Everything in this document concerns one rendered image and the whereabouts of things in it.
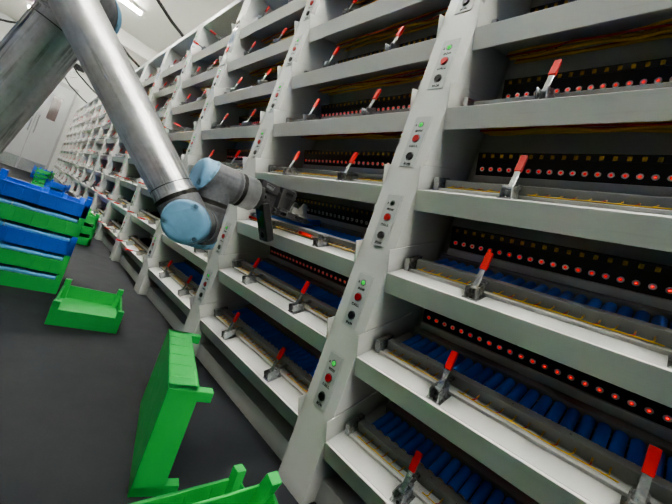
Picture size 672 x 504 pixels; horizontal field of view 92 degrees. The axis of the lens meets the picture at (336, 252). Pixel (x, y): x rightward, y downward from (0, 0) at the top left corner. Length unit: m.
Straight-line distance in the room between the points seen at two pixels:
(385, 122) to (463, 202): 0.33
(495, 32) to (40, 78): 0.99
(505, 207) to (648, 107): 0.23
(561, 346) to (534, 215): 0.21
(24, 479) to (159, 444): 0.20
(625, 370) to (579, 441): 0.13
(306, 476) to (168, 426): 0.31
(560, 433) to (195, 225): 0.72
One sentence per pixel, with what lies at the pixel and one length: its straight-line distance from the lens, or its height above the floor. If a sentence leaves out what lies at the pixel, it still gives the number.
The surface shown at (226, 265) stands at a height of 0.36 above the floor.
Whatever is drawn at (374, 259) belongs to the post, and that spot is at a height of 0.54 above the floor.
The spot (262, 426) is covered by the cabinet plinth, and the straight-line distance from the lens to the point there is 1.02.
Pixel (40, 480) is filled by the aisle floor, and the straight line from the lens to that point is 0.82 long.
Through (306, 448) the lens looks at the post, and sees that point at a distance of 0.84.
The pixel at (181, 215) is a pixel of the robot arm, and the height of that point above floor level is 0.49.
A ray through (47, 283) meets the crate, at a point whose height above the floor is 0.04.
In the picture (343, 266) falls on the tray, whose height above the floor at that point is 0.50.
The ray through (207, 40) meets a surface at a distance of 2.82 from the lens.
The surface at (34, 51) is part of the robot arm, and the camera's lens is 1.04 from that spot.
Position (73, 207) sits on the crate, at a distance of 1.65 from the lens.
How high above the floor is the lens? 0.51
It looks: 2 degrees up
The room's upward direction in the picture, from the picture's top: 20 degrees clockwise
